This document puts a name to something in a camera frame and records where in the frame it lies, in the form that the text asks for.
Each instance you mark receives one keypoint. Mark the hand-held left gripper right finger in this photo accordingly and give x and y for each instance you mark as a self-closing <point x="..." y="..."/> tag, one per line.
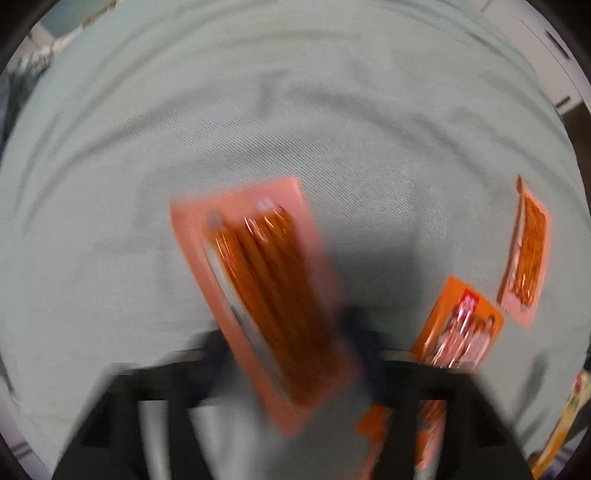
<point x="364" y="350"/>

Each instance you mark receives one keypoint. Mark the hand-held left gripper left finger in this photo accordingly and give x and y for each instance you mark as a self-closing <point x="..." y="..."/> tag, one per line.
<point x="219" y="350"/>

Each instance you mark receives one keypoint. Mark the small orange snack packet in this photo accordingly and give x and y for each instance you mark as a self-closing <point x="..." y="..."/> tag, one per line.
<point x="374" y="429"/>

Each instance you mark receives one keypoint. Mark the yellow snack packet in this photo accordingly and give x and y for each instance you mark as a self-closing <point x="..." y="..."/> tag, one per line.
<point x="561" y="429"/>

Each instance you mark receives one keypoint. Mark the light blue bed sheet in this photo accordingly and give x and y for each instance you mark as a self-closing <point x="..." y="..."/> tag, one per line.
<point x="231" y="115"/>

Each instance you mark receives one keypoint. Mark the floral folded quilt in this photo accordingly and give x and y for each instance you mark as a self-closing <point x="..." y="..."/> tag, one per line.
<point x="27" y="64"/>

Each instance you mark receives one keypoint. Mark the white cabinet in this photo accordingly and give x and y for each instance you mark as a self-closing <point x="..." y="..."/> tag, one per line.
<point x="549" y="41"/>

